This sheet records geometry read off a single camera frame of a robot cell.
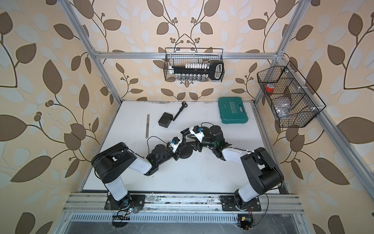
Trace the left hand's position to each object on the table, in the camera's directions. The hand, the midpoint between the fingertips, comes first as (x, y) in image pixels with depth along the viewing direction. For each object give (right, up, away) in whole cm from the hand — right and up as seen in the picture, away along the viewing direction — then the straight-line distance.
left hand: (182, 142), depth 88 cm
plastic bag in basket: (+52, +19, -15) cm, 57 cm away
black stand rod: (-1, +25, +30) cm, 39 cm away
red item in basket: (+53, +32, +1) cm, 62 cm away
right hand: (+3, +2, -3) cm, 5 cm away
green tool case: (+36, +20, +21) cm, 46 cm away
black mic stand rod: (+2, +7, -11) cm, 13 cm away
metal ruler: (-27, +9, +18) cm, 34 cm away
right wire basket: (+58, +23, -15) cm, 64 cm away
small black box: (-13, +13, +18) cm, 26 cm away
